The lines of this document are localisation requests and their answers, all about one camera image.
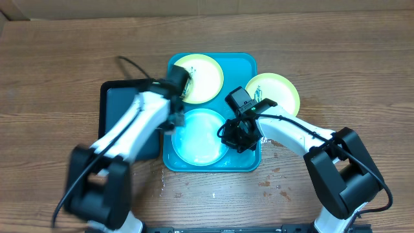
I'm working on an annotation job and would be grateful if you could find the light blue plate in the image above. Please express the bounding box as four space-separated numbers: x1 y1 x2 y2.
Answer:
171 108 228 166

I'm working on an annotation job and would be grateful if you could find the yellow plate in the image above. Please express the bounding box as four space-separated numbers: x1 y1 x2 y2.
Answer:
174 54 224 104
245 73 300 116

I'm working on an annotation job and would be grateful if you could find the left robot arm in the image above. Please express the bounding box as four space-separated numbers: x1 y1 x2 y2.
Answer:
58 78 191 232

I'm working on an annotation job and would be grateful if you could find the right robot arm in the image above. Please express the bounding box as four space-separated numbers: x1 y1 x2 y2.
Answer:
217 97 387 232

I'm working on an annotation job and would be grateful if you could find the teal tray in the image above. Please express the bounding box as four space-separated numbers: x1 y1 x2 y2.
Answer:
163 52 261 172

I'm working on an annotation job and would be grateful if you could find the black tray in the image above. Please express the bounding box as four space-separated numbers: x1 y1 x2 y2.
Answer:
98 79 161 161

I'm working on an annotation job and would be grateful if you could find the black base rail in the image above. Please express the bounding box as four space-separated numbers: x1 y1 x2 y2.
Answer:
84 223 373 233

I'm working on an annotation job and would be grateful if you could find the cardboard wall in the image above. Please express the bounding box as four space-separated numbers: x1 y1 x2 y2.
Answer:
1 0 413 21

